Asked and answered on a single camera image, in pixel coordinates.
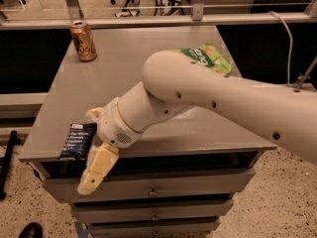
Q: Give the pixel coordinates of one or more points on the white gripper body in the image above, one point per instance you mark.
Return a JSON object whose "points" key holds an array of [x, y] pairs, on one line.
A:
{"points": [[112, 124]]}

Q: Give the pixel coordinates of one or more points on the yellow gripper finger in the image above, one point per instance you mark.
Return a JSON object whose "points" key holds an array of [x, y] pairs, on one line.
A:
{"points": [[94, 114], [100, 162]]}

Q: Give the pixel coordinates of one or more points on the blue rxbar blueberry wrapper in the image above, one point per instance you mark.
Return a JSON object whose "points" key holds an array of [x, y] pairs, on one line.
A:
{"points": [[78, 141]]}

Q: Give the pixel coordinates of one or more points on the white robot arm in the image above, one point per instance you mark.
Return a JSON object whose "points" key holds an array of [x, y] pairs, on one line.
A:
{"points": [[171, 83]]}

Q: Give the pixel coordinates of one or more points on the orange soda can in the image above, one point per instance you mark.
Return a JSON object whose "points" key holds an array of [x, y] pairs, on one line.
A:
{"points": [[83, 40]]}

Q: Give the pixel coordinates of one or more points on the top grey drawer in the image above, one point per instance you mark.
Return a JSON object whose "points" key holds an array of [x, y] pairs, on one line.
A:
{"points": [[64, 190]]}

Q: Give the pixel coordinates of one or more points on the grey drawer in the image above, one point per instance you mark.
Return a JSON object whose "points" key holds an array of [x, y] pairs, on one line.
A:
{"points": [[64, 190], [152, 211], [152, 229]]}

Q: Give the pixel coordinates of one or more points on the bottom grey drawer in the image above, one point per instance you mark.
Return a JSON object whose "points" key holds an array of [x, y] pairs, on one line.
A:
{"points": [[152, 229]]}

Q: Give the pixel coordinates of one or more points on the middle grey drawer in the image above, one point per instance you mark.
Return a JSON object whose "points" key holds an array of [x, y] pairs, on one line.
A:
{"points": [[152, 211]]}

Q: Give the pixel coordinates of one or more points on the grey drawer cabinet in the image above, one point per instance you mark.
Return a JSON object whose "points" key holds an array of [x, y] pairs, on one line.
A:
{"points": [[196, 140]]}

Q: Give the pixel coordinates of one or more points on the black shoe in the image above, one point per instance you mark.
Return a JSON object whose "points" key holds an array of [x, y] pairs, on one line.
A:
{"points": [[32, 230]]}

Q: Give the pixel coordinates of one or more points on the grey metal railing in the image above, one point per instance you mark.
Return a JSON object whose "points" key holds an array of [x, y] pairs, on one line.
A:
{"points": [[32, 14]]}

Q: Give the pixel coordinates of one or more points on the black metal stand leg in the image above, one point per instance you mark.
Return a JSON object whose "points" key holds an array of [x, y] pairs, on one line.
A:
{"points": [[5, 162]]}

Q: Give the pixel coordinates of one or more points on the green chip bag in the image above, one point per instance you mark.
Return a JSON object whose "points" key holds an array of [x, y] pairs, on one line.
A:
{"points": [[208, 56]]}

